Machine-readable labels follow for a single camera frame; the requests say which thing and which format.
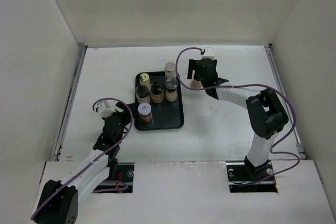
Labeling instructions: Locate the pink cap spice bottle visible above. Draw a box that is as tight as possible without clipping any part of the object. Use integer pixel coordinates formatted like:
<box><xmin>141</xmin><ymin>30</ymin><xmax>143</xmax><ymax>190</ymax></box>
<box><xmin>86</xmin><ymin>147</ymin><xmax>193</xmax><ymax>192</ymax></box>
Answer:
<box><xmin>190</xmin><ymin>70</ymin><xmax>202</xmax><ymax>89</ymax></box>

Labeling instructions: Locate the red label jar white lid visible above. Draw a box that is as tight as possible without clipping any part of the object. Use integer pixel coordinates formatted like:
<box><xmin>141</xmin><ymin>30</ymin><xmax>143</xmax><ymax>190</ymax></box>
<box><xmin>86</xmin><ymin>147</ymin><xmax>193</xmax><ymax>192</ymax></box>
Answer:
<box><xmin>138</xmin><ymin>103</ymin><xmax>153</xmax><ymax>123</ymax></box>

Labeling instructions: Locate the blue label silver cap bottle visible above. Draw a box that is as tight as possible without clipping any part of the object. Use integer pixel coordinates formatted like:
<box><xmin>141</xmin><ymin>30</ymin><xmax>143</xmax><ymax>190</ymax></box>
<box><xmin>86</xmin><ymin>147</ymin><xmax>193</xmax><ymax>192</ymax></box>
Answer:
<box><xmin>165</xmin><ymin>62</ymin><xmax>176</xmax><ymax>79</ymax></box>

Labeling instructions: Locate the black grinder top bottle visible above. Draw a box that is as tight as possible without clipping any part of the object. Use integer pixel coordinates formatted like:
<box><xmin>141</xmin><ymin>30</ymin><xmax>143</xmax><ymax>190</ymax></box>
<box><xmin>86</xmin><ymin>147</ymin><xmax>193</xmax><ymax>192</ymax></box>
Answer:
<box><xmin>135</xmin><ymin>85</ymin><xmax>151</xmax><ymax>104</ymax></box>

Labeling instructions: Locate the grey grinder top bottle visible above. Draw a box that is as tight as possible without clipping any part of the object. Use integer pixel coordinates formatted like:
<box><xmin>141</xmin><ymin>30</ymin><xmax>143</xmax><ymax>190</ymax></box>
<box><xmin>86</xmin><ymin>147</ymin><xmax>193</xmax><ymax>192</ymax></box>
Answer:
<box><xmin>165</xmin><ymin>79</ymin><xmax>178</xmax><ymax>102</ymax></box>

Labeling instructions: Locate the yellow cap spice bottle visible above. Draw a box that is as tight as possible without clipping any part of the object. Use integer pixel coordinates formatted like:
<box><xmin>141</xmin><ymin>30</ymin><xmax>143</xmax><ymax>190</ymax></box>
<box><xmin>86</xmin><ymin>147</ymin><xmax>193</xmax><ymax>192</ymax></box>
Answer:
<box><xmin>139</xmin><ymin>73</ymin><xmax>151</xmax><ymax>90</ymax></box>

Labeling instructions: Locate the black cap small pepper bottle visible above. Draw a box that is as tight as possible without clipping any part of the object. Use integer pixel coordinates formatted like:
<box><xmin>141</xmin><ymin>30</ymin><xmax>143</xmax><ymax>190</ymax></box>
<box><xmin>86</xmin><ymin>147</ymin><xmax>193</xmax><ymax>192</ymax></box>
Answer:
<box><xmin>151</xmin><ymin>82</ymin><xmax>164</xmax><ymax>103</ymax></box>

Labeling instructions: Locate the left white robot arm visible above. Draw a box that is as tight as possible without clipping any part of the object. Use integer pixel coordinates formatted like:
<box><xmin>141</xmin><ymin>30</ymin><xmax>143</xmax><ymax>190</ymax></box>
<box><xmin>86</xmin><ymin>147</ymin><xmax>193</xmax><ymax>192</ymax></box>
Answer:
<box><xmin>30</xmin><ymin>99</ymin><xmax>135</xmax><ymax>223</ymax></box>

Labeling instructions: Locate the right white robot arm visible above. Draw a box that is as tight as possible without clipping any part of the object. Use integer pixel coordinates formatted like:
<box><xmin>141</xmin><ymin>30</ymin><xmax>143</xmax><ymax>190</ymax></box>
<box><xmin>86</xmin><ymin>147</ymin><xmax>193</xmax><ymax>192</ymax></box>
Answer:
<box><xmin>187</xmin><ymin>58</ymin><xmax>289</xmax><ymax>180</ymax></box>

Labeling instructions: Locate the black rectangular tray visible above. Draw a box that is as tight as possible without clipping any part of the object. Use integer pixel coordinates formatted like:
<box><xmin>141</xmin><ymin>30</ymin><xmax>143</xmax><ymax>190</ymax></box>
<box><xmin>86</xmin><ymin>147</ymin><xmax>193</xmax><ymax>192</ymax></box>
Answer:
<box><xmin>135</xmin><ymin>71</ymin><xmax>184</xmax><ymax>131</ymax></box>

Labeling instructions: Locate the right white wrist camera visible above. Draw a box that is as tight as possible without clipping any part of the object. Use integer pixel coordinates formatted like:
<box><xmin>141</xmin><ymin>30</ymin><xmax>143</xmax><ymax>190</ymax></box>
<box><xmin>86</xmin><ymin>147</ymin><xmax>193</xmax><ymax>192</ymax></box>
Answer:
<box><xmin>201</xmin><ymin>47</ymin><xmax>215</xmax><ymax>60</ymax></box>

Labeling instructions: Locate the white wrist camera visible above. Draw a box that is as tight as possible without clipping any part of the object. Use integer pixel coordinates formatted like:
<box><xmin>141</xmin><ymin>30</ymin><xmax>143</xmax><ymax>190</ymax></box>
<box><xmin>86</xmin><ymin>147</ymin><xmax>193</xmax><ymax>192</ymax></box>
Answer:
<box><xmin>93</xmin><ymin>100</ymin><xmax>115</xmax><ymax>118</ymax></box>
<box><xmin>201</xmin><ymin>47</ymin><xmax>215</xmax><ymax>60</ymax></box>

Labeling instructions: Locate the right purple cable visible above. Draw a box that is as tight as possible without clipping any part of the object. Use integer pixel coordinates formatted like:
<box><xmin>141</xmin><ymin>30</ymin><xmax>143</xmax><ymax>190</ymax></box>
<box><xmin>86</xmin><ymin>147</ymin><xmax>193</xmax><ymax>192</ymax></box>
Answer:
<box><xmin>175</xmin><ymin>47</ymin><xmax>300</xmax><ymax>186</ymax></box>

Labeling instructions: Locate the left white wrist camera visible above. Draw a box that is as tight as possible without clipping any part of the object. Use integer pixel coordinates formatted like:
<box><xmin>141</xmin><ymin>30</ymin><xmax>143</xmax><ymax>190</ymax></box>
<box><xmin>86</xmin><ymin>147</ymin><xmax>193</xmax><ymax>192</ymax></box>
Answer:
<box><xmin>93</xmin><ymin>100</ymin><xmax>115</xmax><ymax>118</ymax></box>

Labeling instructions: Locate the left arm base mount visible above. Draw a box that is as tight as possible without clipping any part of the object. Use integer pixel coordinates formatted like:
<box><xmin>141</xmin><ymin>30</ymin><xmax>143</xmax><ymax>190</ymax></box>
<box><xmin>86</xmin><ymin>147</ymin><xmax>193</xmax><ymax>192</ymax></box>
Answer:
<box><xmin>93</xmin><ymin>158</ymin><xmax>135</xmax><ymax>194</ymax></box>

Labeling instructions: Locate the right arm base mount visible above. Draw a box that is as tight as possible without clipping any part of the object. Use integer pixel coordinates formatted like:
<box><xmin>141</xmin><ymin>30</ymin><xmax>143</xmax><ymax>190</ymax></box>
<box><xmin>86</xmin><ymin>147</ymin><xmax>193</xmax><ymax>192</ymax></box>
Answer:
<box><xmin>226</xmin><ymin>161</ymin><xmax>278</xmax><ymax>193</ymax></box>

